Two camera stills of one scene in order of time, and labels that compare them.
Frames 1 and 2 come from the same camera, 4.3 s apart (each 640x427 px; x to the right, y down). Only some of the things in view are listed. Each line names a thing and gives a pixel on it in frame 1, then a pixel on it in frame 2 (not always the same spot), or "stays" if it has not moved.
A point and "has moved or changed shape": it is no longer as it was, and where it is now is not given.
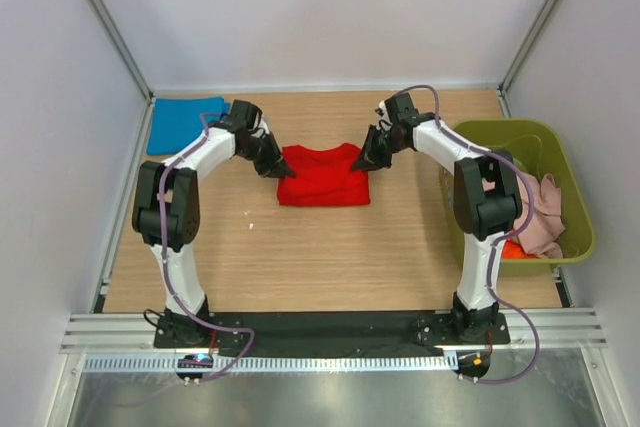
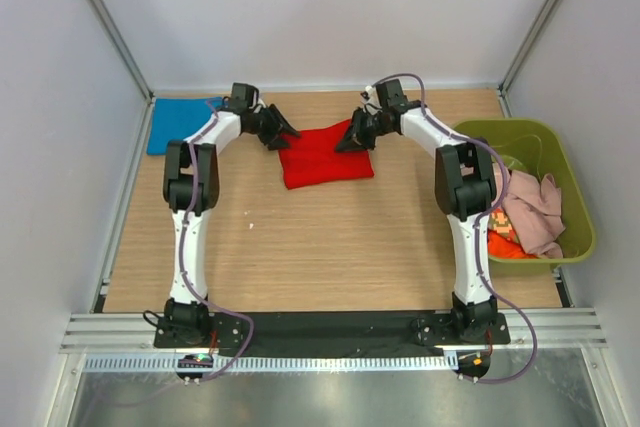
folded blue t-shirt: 174,121 stays
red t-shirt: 323,177 has moved or changed shape
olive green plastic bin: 538,147 stays
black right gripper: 365,162 to 354,139
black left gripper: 263,169 to 279,126
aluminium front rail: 133,330 stays
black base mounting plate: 331,334 stays
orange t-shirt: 511,249 stays
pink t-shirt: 541,237 stays
